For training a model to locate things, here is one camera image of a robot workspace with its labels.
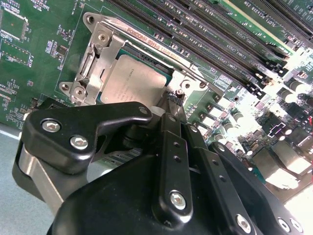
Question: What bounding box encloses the metal socket cover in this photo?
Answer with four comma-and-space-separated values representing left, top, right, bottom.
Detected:
73, 21, 213, 107

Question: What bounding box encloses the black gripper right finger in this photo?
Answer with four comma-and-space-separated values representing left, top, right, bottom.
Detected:
175, 97, 308, 235

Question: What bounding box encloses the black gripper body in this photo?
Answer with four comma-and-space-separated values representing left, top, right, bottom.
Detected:
46, 153, 236, 235

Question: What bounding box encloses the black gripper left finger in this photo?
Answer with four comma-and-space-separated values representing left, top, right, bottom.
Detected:
11, 96, 195, 225

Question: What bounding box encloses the square silver CPU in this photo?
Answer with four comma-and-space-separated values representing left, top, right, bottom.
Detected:
97, 46, 175, 106

